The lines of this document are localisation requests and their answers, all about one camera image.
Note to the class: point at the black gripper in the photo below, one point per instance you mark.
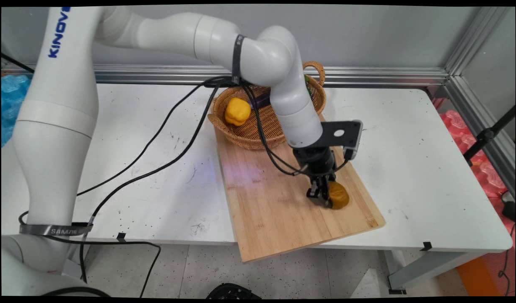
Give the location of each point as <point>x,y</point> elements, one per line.
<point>316,160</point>

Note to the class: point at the brown yellow potato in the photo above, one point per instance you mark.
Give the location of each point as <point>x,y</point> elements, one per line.
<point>339,195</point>

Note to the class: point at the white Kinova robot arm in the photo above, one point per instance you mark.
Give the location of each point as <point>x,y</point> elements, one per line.
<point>64,126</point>

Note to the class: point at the wooden cutting board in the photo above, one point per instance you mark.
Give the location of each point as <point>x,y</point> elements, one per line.
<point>274,219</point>

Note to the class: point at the green bell pepper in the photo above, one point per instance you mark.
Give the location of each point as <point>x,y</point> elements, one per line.
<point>309,89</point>

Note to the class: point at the purple eggplant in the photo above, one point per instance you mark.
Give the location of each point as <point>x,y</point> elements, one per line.
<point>262,100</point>

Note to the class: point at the yellow bell pepper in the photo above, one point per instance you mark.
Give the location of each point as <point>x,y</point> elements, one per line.
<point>237,111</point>

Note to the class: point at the black tape piece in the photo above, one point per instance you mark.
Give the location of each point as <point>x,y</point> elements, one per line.
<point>427,246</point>
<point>121,237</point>

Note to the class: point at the grey table leg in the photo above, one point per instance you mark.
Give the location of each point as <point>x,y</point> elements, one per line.
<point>426,269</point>

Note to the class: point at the black round floor object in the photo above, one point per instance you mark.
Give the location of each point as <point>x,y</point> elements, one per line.
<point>232,291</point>

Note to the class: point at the pink plastic wrapped bottles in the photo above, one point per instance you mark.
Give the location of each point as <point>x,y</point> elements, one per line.
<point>472,147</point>

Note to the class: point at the black tripod stand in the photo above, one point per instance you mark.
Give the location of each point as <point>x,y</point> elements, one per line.
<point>487,135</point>

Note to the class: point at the blue plastic wrap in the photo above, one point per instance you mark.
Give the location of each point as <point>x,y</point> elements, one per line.
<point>11,105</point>

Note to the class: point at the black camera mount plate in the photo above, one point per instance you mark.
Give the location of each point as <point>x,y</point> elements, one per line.
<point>329,136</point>

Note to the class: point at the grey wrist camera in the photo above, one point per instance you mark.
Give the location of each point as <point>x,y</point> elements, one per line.
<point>353,145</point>

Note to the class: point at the aluminium frame rail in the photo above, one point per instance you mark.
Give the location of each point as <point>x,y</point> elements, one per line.
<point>388,75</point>
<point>480,126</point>

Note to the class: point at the aluminium frame post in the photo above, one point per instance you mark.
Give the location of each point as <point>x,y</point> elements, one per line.
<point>476,38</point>

